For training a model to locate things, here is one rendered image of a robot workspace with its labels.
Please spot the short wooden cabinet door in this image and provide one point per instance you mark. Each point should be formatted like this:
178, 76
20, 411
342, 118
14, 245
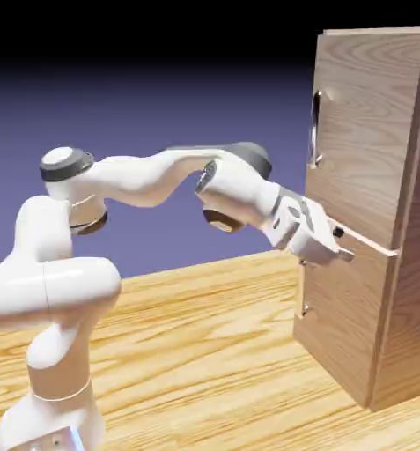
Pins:
343, 317

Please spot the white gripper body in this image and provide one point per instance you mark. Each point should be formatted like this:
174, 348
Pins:
313, 232

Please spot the tall wooden cabinet door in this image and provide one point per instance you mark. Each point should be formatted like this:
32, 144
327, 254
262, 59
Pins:
361, 141

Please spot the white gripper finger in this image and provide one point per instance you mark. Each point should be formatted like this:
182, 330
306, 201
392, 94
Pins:
337, 231
347, 254

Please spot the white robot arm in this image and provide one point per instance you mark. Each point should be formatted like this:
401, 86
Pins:
149, 176

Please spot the light wood cabinet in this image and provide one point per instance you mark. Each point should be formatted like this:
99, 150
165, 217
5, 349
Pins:
403, 218

